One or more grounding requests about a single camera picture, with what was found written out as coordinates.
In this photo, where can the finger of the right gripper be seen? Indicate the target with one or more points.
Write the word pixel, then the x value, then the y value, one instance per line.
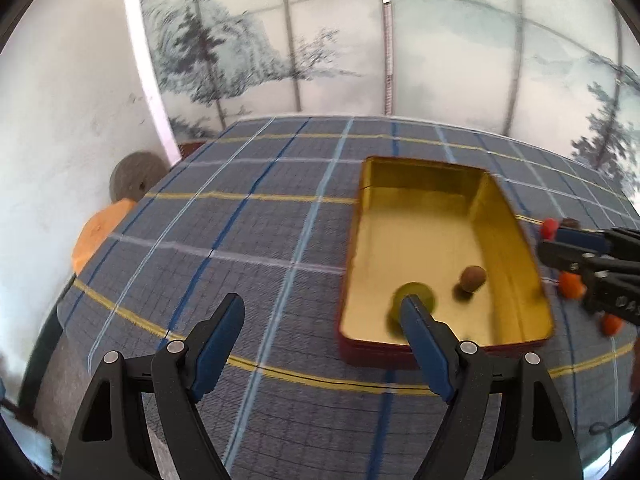
pixel 594 242
pixel 562 257

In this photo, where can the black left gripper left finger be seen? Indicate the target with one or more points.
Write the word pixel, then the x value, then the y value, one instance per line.
pixel 110 439

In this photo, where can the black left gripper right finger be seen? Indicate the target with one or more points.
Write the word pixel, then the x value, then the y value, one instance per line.
pixel 533 438

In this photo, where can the orange mandarin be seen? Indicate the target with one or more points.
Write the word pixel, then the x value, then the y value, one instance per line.
pixel 610 325

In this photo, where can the small brown longan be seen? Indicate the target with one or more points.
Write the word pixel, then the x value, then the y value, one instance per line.
pixel 472 279

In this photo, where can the red tomato upper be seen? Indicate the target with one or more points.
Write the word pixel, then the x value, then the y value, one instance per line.
pixel 548 228

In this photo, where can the orange fruit upper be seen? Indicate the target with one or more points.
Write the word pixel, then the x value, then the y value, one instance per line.
pixel 570 286

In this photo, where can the dark brown fruit top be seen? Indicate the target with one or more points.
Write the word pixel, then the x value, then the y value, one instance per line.
pixel 570 223

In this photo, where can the gold red toffee tin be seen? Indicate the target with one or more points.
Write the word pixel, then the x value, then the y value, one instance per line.
pixel 416 226

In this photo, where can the landscape painted folding screen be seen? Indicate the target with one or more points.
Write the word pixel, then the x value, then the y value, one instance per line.
pixel 559 74

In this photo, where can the orange round cushion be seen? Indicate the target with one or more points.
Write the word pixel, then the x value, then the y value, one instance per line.
pixel 96 230

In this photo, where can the plaid grey tablecloth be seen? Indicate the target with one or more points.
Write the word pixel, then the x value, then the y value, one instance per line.
pixel 264 210

